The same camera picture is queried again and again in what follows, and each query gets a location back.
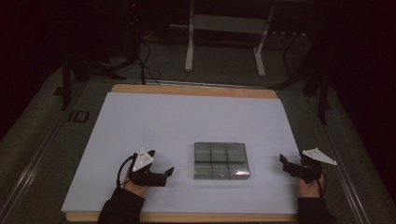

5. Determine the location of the black floor cable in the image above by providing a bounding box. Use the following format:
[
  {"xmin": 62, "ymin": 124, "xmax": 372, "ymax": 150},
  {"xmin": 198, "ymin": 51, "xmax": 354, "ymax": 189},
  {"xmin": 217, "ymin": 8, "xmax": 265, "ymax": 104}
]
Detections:
[{"xmin": 136, "ymin": 38, "xmax": 163, "ymax": 87}]

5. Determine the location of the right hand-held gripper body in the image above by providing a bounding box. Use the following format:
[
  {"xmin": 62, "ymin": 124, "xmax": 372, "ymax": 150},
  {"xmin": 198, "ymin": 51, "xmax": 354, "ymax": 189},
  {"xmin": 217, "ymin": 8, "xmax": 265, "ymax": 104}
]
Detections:
[{"xmin": 290, "ymin": 147, "xmax": 338, "ymax": 185}]

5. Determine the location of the person's right hand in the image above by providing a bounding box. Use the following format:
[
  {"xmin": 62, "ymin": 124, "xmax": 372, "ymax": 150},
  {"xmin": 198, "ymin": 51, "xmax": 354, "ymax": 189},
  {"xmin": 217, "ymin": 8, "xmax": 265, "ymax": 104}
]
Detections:
[{"xmin": 297, "ymin": 176, "xmax": 322, "ymax": 199}]

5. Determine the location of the clear plastic compartment box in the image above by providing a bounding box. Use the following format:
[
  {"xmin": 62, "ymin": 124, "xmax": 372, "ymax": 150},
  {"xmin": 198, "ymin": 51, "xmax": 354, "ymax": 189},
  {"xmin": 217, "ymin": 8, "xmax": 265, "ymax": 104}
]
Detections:
[{"xmin": 193, "ymin": 142, "xmax": 251, "ymax": 181}]

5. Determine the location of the metal floor rail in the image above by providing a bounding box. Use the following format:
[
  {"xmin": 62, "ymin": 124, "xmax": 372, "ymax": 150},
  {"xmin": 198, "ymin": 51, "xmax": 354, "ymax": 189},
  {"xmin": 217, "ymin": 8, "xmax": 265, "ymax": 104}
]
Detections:
[
  {"xmin": 306, "ymin": 99, "xmax": 373, "ymax": 224},
  {"xmin": 0, "ymin": 116, "xmax": 70, "ymax": 220}
]

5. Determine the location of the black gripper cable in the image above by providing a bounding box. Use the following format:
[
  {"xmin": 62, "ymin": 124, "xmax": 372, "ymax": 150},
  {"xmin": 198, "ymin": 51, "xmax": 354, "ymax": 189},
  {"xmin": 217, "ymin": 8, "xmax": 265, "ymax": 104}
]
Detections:
[
  {"xmin": 116, "ymin": 153, "xmax": 138, "ymax": 189},
  {"xmin": 315, "ymin": 171, "xmax": 328, "ymax": 199}
]

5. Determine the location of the black floor bracket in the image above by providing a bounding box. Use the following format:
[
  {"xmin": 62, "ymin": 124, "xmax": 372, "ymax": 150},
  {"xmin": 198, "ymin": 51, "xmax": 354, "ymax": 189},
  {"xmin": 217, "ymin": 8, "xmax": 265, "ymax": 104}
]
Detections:
[{"xmin": 67, "ymin": 109, "xmax": 91, "ymax": 123}]

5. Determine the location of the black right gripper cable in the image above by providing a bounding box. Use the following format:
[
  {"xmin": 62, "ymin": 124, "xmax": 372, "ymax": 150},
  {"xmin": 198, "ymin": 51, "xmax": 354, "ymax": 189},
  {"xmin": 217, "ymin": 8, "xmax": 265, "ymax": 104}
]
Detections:
[{"xmin": 315, "ymin": 171, "xmax": 328, "ymax": 199}]

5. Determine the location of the wooden table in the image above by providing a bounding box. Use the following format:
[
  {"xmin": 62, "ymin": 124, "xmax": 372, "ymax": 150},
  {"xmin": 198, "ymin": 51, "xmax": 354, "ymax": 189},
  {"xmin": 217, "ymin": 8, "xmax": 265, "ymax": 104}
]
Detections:
[{"xmin": 61, "ymin": 83, "xmax": 301, "ymax": 223}]

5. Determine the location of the white table mat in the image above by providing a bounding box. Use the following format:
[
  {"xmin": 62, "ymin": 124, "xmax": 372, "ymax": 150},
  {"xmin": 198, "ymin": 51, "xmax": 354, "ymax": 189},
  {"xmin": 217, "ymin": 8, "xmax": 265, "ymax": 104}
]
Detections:
[{"xmin": 61, "ymin": 91, "xmax": 301, "ymax": 216}]

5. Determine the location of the person's left hand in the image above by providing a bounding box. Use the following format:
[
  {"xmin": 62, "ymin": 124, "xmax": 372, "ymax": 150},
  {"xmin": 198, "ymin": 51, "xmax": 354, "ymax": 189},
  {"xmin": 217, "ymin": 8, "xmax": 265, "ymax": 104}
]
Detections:
[{"xmin": 121, "ymin": 177, "xmax": 149, "ymax": 198}]

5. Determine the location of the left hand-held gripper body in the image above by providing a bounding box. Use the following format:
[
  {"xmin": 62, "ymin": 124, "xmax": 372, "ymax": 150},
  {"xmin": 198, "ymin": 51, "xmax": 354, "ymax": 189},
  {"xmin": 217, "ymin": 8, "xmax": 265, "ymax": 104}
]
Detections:
[{"xmin": 127, "ymin": 147, "xmax": 167, "ymax": 188}]

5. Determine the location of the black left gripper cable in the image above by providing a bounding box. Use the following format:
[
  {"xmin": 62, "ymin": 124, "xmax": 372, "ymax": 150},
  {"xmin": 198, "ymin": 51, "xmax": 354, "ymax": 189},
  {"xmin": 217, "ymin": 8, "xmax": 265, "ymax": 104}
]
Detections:
[{"xmin": 116, "ymin": 153, "xmax": 138, "ymax": 189}]

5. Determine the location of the black tripod stand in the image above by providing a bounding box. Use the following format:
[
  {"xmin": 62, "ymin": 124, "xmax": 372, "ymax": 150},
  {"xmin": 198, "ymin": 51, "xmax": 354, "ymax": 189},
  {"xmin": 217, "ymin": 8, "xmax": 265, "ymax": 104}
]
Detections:
[
  {"xmin": 60, "ymin": 0, "xmax": 145, "ymax": 112},
  {"xmin": 269, "ymin": 18, "xmax": 333, "ymax": 126}
]

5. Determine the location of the white metal stand frame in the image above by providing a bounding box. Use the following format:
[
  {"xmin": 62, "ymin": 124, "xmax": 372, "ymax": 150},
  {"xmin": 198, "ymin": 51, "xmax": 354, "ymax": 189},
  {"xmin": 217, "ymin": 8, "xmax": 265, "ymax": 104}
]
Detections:
[{"xmin": 184, "ymin": 0, "xmax": 277, "ymax": 77}]

